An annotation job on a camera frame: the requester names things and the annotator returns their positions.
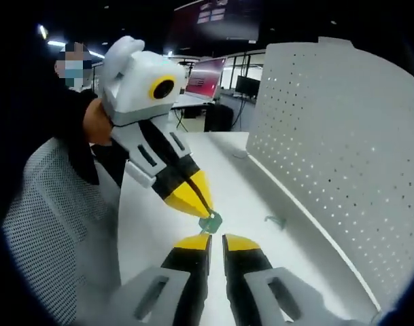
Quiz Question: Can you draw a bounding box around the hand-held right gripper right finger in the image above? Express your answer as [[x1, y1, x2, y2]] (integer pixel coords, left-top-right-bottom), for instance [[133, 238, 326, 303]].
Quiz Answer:
[[222, 233, 333, 326]]

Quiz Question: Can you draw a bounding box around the black office chair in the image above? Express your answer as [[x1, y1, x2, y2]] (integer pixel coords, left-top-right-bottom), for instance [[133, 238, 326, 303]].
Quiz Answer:
[[203, 103, 235, 132]]

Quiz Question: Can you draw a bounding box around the person's left hand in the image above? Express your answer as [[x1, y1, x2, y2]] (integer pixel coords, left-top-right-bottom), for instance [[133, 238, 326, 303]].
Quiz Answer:
[[83, 99, 114, 146]]

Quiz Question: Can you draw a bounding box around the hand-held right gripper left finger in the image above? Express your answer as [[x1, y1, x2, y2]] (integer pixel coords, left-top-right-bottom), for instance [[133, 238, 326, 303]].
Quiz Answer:
[[107, 233, 213, 326]]

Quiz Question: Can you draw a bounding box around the white perforated mounting plate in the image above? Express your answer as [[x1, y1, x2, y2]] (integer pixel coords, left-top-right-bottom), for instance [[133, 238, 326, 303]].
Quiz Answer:
[[232, 36, 414, 315]]

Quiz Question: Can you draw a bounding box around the red screen monitor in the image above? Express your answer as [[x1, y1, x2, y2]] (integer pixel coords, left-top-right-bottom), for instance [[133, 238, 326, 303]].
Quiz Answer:
[[185, 56, 228, 102]]

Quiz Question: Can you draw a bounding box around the black desk monitor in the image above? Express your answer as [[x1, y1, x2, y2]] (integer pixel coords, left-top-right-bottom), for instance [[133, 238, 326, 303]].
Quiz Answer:
[[235, 75, 262, 96]]

